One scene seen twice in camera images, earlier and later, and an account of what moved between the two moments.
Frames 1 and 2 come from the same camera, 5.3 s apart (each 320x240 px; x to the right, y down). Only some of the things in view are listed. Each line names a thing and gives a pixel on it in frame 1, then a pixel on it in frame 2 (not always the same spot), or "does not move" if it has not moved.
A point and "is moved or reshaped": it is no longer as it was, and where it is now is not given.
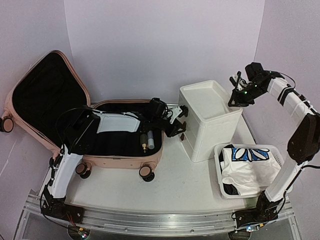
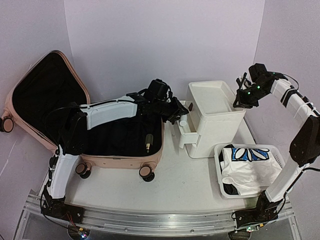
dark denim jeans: (228, 189) does not move
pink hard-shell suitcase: (40, 104) does not move
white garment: (250, 170) does not move
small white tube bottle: (151, 140) is moved or reshaped
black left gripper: (178, 126) → (178, 111)
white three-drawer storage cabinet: (211, 125) is moved or reshaped
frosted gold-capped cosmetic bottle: (143, 140) → (149, 142)
